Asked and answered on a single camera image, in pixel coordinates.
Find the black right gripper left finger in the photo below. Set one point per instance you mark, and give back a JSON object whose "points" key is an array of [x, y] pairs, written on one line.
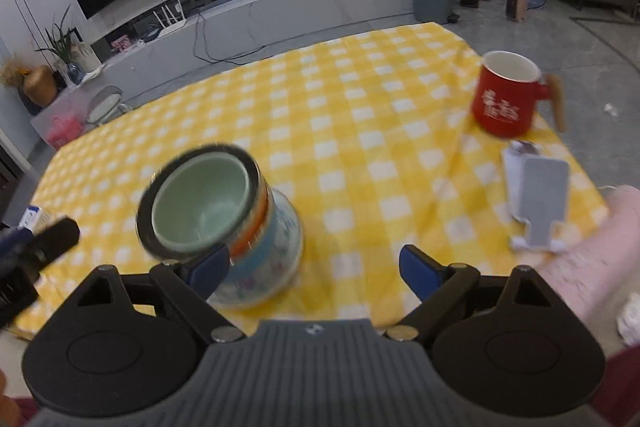
{"points": [[184, 288]]}

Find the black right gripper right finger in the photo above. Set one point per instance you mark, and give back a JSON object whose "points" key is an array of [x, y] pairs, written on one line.
{"points": [[441, 289]]}

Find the stainless steel bowl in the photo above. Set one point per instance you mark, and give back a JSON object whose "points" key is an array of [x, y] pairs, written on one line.
{"points": [[253, 219]]}

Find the green ceramic bowl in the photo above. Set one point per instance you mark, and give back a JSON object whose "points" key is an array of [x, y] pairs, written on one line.
{"points": [[201, 201]]}

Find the pink sleeve forearm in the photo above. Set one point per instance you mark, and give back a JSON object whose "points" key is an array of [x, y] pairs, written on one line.
{"points": [[591, 270]]}

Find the white blue box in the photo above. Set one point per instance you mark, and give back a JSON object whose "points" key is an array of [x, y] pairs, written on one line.
{"points": [[34, 219]]}

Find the pink basket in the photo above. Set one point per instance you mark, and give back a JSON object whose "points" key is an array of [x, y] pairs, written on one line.
{"points": [[64, 129]]}

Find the yellow checkered tablecloth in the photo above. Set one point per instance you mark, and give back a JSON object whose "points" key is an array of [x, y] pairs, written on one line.
{"points": [[370, 137]]}

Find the gold vase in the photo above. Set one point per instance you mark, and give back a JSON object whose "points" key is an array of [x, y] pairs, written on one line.
{"points": [[40, 87]]}

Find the round stool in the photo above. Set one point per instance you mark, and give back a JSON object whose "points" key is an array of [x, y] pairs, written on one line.
{"points": [[105, 106]]}

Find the plant in blue vase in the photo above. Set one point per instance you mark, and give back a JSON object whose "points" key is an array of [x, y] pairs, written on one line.
{"points": [[59, 39]]}

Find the red mug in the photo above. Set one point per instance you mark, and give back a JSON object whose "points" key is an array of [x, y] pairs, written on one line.
{"points": [[508, 89]]}

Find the white router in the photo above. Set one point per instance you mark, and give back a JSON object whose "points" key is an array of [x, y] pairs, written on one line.
{"points": [[170, 16]]}

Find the white tv cabinet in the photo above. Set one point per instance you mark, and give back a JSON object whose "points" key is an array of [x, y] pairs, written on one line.
{"points": [[238, 28]]}

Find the pink space heater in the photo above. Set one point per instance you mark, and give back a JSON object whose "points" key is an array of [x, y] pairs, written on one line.
{"points": [[516, 9]]}

